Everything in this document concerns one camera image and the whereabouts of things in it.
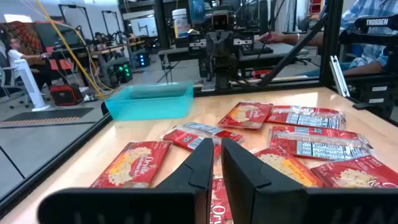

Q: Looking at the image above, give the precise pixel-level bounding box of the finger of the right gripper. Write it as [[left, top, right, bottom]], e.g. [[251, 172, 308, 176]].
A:
[[206, 31, 220, 57], [221, 31, 236, 57]]

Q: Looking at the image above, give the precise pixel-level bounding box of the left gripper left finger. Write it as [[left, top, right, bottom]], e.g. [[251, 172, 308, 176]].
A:
[[37, 138, 215, 224]]

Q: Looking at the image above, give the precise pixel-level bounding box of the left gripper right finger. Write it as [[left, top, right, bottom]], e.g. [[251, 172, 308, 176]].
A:
[[221, 138, 398, 224]]

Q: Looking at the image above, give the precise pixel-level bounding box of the red popcorn bag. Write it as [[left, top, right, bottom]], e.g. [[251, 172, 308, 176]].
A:
[[160, 126, 222, 159], [266, 105, 346, 131], [253, 147, 324, 189], [217, 101, 274, 130], [182, 121, 244, 144], [310, 154, 398, 189], [90, 140, 173, 189], [210, 177, 234, 224]]

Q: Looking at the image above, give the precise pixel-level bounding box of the pile of clear-wrapped red packets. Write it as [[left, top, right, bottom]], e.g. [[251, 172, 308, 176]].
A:
[[267, 125, 374, 161]]

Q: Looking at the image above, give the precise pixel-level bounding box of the black keyboard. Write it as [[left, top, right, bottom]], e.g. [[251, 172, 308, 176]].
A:
[[241, 40, 274, 56]]

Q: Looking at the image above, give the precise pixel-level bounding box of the person's hand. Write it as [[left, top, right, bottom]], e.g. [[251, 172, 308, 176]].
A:
[[257, 30, 287, 44]]

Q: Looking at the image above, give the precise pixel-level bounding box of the white plastic jar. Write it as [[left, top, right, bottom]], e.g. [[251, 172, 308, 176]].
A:
[[172, 8, 191, 39]]

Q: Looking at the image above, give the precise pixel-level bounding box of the gray desk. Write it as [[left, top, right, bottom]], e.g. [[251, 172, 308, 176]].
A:
[[157, 42, 312, 63]]

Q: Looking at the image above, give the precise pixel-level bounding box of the computer with blue lights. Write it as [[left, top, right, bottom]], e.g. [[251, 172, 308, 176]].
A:
[[137, 52, 151, 68]]

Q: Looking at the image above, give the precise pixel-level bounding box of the teal plastic basket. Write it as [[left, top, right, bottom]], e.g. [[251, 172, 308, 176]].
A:
[[104, 80, 195, 122]]

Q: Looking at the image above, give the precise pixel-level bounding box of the computer with green lights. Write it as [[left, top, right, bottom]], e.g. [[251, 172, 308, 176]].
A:
[[115, 61, 134, 84]]

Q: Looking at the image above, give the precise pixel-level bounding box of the wooden workbench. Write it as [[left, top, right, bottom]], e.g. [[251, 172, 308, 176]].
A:
[[76, 39, 147, 88]]

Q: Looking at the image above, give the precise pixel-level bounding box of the person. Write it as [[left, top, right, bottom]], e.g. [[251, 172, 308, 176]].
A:
[[257, 0, 398, 77], [6, 37, 53, 91]]

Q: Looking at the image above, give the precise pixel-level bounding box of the black equipment box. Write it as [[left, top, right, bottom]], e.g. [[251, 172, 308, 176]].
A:
[[352, 81, 396, 118]]

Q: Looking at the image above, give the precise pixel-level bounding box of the red black toolbox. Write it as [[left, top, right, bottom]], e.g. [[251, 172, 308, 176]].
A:
[[49, 83, 84, 107]]

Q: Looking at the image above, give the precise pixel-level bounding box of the black floor mat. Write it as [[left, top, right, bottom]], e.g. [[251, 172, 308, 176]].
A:
[[0, 107, 95, 128]]

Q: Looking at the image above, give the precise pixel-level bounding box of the white tower stand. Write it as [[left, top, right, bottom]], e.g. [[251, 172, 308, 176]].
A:
[[12, 58, 52, 112]]

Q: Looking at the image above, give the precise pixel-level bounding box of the orange patterned tapestry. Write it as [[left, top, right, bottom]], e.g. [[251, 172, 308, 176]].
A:
[[0, 21, 44, 57]]

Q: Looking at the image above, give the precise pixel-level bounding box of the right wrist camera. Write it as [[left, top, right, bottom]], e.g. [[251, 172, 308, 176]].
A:
[[210, 11, 233, 32]]

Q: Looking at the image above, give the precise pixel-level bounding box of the black aluminium table frame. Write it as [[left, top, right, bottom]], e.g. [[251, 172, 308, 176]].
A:
[[0, 0, 398, 218]]

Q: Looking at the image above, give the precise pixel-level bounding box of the silver aluminium bracket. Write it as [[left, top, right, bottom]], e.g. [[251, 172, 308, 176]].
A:
[[328, 55, 351, 98]]

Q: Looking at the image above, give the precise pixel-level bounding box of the yellow cable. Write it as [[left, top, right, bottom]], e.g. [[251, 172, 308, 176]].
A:
[[35, 0, 106, 99]]

